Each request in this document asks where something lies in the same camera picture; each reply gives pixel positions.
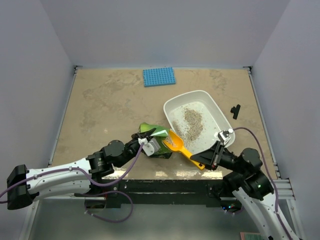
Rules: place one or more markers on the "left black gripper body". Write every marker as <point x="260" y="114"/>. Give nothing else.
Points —
<point x="133" y="146"/>

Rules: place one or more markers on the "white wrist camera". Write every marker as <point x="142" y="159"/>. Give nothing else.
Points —
<point x="149" y="147"/>
<point x="226" y="137"/>

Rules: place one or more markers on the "orange plastic scoop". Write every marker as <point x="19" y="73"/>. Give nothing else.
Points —
<point x="174" y="143"/>

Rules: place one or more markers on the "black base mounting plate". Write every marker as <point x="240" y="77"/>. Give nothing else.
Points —
<point x="206" y="192"/>

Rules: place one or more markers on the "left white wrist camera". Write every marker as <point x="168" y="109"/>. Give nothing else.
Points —
<point x="149" y="147"/>

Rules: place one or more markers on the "blue studded plate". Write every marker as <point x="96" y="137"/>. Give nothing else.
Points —
<point x="156" y="77"/>

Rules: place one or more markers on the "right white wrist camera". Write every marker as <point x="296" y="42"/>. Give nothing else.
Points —
<point x="226" y="137"/>

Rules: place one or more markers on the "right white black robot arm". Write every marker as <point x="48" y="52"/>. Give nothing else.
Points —
<point x="251" y="187"/>

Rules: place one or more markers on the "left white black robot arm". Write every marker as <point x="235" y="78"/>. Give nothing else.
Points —
<point x="25" y="186"/>

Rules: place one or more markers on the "pink green board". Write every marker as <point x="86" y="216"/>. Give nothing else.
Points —
<point x="250" y="236"/>

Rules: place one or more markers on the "green litter bag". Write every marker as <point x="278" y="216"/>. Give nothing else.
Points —
<point x="151" y="137"/>

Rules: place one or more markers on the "black bag clip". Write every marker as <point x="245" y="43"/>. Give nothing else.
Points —
<point x="235" y="111"/>

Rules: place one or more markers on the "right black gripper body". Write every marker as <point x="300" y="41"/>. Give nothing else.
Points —
<point x="224" y="158"/>

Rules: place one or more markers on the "white litter box tray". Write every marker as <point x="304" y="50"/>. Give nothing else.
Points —
<point x="196" y="118"/>

